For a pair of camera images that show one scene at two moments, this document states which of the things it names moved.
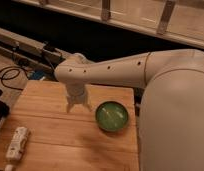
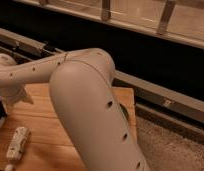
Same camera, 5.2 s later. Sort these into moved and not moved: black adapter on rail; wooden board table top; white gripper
Moved: white gripper
Not moved: wooden board table top; black adapter on rail
